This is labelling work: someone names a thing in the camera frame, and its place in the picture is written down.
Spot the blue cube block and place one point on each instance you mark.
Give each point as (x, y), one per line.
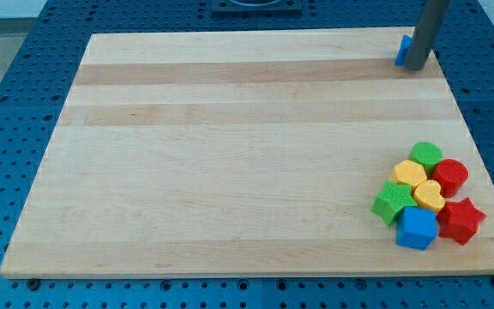
(416, 228)

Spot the red cylinder block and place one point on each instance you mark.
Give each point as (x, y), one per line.
(451, 175)

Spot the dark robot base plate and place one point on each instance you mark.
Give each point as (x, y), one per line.
(255, 6)

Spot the green cylinder block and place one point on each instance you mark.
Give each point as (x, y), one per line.
(427, 154)

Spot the light wooden board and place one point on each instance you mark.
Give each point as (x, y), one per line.
(241, 154)

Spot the yellow heart block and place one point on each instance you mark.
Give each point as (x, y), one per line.
(428, 196)

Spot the yellow hexagon block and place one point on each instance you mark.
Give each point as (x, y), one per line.
(408, 173)

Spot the green star block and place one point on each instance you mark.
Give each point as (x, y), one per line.
(391, 201)

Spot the grey cylindrical robot stick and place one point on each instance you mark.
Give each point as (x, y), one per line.
(425, 33)

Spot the red star block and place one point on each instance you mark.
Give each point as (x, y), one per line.
(459, 221)

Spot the blue block behind stick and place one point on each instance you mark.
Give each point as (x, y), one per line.
(403, 50)

